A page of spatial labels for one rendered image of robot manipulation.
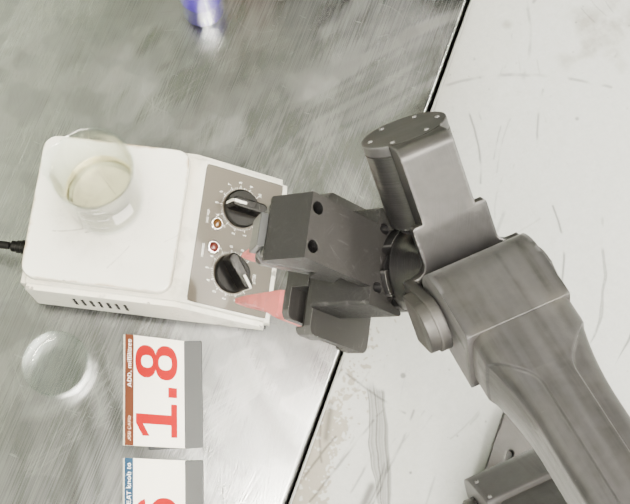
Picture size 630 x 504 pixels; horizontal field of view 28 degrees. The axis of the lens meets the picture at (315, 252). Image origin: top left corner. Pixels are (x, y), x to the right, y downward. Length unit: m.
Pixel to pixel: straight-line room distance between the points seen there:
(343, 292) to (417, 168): 0.11
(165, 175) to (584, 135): 0.38
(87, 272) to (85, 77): 0.22
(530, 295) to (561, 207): 0.39
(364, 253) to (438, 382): 0.27
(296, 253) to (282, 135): 0.36
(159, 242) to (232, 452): 0.19
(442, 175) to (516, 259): 0.07
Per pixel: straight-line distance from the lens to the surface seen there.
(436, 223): 0.78
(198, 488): 1.05
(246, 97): 1.13
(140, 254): 1.00
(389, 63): 1.14
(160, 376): 1.05
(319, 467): 1.05
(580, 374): 0.71
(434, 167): 0.77
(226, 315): 1.03
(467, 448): 1.06
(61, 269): 1.01
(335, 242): 0.79
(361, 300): 0.82
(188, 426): 1.05
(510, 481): 0.91
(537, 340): 0.72
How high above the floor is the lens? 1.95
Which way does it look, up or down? 75 degrees down
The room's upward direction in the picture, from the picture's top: 3 degrees clockwise
